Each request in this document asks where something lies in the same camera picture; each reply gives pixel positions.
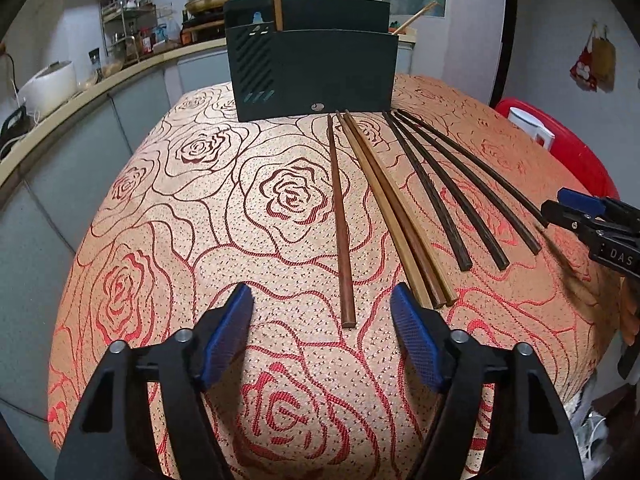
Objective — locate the grey base cabinets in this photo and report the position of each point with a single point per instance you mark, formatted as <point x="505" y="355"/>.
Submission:
<point x="65" y="160"/>

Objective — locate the beige kitchen countertop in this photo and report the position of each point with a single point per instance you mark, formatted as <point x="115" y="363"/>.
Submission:
<point x="100" y="87"/>

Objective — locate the reddish brown chopstick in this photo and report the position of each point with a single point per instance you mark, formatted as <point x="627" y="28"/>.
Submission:
<point x="340" y="220"/>

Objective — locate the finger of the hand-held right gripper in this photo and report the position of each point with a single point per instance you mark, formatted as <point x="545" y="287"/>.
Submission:
<point x="610" y="232"/>
<point x="580" y="200"/>

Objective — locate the white rice cooker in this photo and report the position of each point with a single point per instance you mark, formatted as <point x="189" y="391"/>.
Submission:
<point x="47" y="87"/>

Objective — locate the hanging cloth ornament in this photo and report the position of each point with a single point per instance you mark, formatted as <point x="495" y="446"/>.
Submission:
<point x="592" y="62"/>

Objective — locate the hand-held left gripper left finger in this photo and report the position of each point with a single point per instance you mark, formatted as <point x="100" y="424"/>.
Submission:
<point x="235" y="327"/>

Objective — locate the rose pattern tablecloth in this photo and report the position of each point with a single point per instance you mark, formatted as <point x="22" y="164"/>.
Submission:
<point x="200" y="220"/>

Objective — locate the dark brown chopstick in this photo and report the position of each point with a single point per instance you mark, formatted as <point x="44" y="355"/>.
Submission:
<point x="450" y="190"/>
<point x="425" y="190"/>
<point x="480" y="160"/>
<point x="470" y="180"/>

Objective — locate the light brown chopstick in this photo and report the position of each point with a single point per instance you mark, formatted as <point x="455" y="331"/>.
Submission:
<point x="382" y="210"/>
<point x="406" y="210"/>
<point x="395" y="210"/>

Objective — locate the pepper grinder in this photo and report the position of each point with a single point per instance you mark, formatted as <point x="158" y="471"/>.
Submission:
<point x="95" y="62"/>

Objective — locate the golden wok with lid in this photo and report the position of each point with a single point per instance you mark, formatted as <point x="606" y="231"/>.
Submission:
<point x="210" y="1"/>

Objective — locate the dark green utensil holder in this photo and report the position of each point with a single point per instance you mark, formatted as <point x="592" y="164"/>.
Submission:
<point x="325" y="70"/>

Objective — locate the metal spice rack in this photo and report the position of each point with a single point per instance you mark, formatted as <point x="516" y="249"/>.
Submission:
<point x="135" y="20"/>

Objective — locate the white plastic jug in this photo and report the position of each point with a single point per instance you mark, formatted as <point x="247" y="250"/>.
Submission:
<point x="530" y="127"/>

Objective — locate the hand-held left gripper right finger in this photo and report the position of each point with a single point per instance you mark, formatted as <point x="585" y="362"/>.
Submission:
<point x="410" y="330"/>

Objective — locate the red plastic stool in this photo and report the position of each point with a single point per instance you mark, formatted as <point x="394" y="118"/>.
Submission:
<point x="585" y="155"/>

